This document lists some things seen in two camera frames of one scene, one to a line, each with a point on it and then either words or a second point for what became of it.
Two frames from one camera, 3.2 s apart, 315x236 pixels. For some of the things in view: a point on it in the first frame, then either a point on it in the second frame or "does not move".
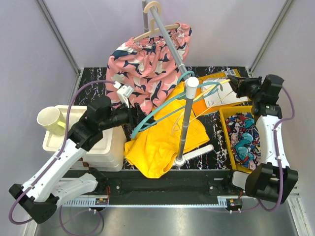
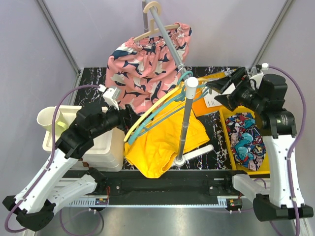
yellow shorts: [174, 129] does not move
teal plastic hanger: [218, 86] → [201, 90]
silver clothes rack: [191, 85] does not move
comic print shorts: [244, 136] does not move
